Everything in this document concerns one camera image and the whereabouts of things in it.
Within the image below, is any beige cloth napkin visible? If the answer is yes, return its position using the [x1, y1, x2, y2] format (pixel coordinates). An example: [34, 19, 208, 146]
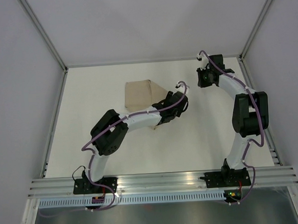
[122, 78, 170, 133]

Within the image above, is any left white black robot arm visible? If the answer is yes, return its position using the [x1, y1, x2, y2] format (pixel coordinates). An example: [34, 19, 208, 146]
[81, 87, 189, 193]

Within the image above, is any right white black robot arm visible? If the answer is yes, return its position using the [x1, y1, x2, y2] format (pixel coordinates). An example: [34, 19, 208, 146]
[197, 51, 269, 185]

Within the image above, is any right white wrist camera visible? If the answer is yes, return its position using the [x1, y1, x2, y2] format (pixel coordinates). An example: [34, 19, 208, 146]
[196, 53, 209, 69]

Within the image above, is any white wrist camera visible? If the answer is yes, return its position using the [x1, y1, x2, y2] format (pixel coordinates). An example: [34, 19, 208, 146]
[175, 81, 190, 95]
[196, 53, 209, 69]

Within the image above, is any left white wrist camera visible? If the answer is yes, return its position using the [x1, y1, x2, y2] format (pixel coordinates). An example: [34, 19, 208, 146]
[175, 81, 190, 95]

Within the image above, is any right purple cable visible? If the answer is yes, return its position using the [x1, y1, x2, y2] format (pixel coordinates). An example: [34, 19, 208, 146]
[199, 47, 267, 175]

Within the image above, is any purple cable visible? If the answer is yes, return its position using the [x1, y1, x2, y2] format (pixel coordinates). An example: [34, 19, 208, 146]
[77, 81, 195, 183]
[199, 47, 267, 175]

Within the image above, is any right aluminium frame post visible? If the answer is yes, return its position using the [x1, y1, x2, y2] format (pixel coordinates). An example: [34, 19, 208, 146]
[239, 0, 274, 61]

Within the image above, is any aluminium frame post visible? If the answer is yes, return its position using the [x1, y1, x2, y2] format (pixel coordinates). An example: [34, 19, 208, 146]
[239, 0, 274, 61]
[18, 0, 68, 74]

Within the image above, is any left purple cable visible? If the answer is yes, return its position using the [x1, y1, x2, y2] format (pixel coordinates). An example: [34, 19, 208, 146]
[77, 81, 195, 183]

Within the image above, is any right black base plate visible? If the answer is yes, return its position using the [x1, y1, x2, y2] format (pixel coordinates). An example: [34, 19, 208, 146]
[200, 169, 251, 188]

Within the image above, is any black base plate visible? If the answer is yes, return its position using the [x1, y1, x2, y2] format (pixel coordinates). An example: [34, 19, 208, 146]
[200, 169, 251, 188]
[73, 177, 118, 195]

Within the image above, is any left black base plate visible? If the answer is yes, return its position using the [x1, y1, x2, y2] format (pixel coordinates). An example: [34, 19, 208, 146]
[73, 177, 118, 195]

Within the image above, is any aluminium mounting rail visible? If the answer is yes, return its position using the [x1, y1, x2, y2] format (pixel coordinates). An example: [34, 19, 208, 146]
[27, 166, 298, 199]

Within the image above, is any white slotted cable duct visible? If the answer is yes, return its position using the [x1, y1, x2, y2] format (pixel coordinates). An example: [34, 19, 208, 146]
[39, 190, 225, 208]

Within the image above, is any left aluminium frame post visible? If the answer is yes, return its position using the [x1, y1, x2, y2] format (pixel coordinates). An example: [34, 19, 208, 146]
[18, 0, 68, 74]

